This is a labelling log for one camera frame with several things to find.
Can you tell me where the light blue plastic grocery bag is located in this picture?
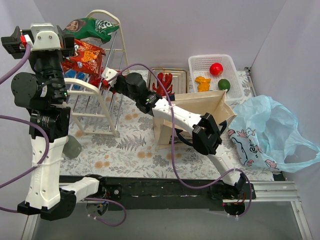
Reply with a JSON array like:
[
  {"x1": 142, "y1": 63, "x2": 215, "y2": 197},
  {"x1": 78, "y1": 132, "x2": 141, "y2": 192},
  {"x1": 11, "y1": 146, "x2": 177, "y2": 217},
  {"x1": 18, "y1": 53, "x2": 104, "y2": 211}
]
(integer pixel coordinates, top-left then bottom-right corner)
[{"x1": 228, "y1": 95, "x2": 320, "y2": 173}]

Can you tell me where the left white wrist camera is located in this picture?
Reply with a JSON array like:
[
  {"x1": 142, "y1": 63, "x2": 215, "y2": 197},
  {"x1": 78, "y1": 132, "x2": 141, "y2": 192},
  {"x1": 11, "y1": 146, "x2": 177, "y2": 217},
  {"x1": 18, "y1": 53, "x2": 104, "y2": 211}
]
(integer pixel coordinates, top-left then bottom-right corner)
[{"x1": 20, "y1": 23, "x2": 61, "y2": 52}]

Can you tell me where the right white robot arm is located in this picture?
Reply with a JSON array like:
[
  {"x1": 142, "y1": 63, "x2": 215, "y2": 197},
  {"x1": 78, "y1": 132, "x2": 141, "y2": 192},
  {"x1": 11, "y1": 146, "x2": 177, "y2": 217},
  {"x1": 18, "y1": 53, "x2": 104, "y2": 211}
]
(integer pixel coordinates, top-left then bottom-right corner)
[{"x1": 105, "y1": 70, "x2": 250, "y2": 199}]

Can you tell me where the blue white carton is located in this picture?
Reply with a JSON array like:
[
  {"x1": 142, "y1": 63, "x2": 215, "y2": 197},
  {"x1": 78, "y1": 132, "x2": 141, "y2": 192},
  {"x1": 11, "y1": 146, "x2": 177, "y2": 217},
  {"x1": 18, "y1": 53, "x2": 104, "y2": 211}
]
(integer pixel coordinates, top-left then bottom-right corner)
[{"x1": 63, "y1": 69, "x2": 87, "y2": 81}]

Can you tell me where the orange Doritos chip bag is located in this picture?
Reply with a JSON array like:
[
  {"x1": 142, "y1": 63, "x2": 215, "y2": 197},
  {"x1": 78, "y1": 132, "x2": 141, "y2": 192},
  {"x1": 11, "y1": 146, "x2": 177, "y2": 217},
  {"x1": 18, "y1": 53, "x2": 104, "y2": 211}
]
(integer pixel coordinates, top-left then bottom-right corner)
[{"x1": 61, "y1": 39, "x2": 106, "y2": 76}]

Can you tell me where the purple cable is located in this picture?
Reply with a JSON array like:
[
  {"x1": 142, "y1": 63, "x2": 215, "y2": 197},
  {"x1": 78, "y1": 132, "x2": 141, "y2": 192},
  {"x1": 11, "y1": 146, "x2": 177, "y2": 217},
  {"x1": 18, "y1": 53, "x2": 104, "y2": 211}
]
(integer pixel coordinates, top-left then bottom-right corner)
[
  {"x1": 116, "y1": 62, "x2": 253, "y2": 218},
  {"x1": 0, "y1": 44, "x2": 127, "y2": 227}
]

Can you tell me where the beige canvas tote bag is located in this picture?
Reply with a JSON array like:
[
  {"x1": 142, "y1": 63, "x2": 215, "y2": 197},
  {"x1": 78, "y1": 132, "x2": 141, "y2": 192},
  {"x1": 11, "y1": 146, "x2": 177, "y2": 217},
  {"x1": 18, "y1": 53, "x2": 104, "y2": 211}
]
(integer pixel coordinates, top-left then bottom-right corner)
[{"x1": 152, "y1": 90, "x2": 237, "y2": 149}]

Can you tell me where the red candy bag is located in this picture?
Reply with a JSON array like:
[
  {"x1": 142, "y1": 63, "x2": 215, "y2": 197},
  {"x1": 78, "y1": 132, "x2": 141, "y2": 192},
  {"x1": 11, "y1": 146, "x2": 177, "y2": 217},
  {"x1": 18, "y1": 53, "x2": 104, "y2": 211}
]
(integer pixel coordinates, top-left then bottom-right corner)
[{"x1": 88, "y1": 75, "x2": 110, "y2": 90}]

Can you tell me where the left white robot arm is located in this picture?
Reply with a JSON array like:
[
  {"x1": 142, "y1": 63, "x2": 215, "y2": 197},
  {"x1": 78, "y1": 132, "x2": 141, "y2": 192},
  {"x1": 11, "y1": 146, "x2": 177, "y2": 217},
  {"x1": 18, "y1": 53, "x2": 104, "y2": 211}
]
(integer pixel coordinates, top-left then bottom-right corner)
[{"x1": 1, "y1": 23, "x2": 107, "y2": 221}]

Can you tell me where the cream shoe rack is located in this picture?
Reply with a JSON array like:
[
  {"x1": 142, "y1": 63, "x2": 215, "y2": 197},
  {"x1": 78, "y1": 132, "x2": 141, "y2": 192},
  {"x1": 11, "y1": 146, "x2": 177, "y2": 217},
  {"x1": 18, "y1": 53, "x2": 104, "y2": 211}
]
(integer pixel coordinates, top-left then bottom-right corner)
[{"x1": 65, "y1": 9, "x2": 128, "y2": 138}]

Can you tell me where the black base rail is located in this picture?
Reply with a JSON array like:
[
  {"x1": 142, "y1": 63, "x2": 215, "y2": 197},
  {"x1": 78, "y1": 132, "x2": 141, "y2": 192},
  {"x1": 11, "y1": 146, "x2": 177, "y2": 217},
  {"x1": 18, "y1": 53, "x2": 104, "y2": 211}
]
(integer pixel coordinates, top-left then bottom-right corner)
[{"x1": 59, "y1": 176, "x2": 257, "y2": 212}]

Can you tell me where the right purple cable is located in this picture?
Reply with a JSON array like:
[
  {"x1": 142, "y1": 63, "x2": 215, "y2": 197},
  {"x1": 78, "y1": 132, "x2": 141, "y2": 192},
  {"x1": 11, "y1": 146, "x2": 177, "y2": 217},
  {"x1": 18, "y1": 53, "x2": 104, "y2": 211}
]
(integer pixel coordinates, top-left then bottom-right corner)
[{"x1": 116, "y1": 62, "x2": 253, "y2": 218}]

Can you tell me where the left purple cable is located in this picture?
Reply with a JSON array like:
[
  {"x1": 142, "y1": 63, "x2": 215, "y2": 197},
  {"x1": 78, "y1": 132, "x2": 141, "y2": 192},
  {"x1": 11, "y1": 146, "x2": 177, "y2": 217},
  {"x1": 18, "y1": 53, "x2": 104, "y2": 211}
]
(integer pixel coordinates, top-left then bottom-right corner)
[{"x1": 0, "y1": 44, "x2": 127, "y2": 227}]

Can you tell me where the red tomato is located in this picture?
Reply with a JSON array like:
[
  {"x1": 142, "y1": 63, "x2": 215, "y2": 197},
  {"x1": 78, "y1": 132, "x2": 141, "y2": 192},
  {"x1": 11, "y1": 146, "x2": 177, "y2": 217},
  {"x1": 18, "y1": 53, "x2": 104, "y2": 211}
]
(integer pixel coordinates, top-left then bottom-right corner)
[{"x1": 209, "y1": 62, "x2": 224, "y2": 77}]

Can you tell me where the floral table mat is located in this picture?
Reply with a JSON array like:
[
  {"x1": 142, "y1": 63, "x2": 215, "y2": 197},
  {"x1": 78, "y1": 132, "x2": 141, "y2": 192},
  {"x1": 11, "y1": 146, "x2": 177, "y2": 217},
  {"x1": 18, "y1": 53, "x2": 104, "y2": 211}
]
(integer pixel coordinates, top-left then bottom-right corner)
[{"x1": 58, "y1": 68, "x2": 275, "y2": 180}]

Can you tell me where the green lime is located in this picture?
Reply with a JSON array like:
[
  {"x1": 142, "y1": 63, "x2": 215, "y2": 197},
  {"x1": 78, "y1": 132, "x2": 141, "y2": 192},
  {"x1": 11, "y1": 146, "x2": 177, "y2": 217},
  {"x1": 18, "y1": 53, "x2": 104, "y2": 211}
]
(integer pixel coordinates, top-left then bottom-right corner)
[{"x1": 217, "y1": 78, "x2": 231, "y2": 91}]

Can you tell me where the orange toy fried chicken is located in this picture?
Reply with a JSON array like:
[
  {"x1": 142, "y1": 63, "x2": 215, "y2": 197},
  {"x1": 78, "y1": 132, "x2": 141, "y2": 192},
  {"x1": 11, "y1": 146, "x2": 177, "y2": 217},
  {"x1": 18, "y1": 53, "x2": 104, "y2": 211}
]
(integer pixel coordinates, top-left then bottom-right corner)
[{"x1": 195, "y1": 76, "x2": 211, "y2": 92}]

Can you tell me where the green soap dispenser bottle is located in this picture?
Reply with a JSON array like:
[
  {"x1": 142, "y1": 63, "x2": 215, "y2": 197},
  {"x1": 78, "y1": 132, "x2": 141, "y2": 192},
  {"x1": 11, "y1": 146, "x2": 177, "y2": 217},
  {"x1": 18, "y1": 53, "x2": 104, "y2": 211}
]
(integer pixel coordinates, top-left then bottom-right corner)
[{"x1": 62, "y1": 135, "x2": 82, "y2": 159}]

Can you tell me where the white plastic basket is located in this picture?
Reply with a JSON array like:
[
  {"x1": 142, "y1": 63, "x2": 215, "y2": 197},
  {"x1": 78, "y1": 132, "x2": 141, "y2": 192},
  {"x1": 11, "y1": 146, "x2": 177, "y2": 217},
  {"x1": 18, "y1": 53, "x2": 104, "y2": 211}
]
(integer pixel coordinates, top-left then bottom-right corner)
[{"x1": 188, "y1": 54, "x2": 245, "y2": 104}]

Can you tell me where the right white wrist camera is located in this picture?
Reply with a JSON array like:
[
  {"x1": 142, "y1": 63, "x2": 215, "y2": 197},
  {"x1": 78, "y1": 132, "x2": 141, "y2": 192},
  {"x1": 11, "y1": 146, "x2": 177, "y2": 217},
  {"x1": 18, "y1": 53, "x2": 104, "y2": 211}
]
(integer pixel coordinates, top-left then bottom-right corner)
[{"x1": 101, "y1": 67, "x2": 119, "y2": 87}]

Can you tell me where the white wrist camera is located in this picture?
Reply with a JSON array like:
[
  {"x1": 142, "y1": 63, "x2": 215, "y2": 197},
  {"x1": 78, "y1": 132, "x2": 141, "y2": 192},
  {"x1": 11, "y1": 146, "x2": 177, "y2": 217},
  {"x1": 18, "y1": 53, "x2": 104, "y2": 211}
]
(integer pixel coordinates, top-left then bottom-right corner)
[
  {"x1": 20, "y1": 23, "x2": 61, "y2": 52},
  {"x1": 101, "y1": 67, "x2": 119, "y2": 87}
]

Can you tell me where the green snack bag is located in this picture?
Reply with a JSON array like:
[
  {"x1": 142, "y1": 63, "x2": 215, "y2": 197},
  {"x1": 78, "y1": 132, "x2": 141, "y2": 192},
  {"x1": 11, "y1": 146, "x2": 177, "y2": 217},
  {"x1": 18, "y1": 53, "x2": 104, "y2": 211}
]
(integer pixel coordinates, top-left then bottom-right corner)
[{"x1": 63, "y1": 17, "x2": 119, "y2": 44}]

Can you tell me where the metal baking tray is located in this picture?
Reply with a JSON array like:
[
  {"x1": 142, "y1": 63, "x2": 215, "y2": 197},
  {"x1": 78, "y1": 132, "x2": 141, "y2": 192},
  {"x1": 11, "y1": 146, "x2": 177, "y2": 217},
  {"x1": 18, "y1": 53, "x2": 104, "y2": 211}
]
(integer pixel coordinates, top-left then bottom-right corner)
[{"x1": 147, "y1": 67, "x2": 190, "y2": 96}]

